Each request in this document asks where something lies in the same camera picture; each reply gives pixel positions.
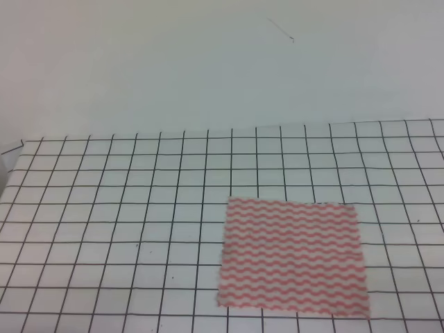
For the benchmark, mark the pink wavy striped towel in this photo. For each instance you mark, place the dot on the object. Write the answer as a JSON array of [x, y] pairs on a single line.
[[288, 256]]

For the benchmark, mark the white grid tablecloth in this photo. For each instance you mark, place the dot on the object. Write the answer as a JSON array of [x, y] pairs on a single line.
[[123, 233]]

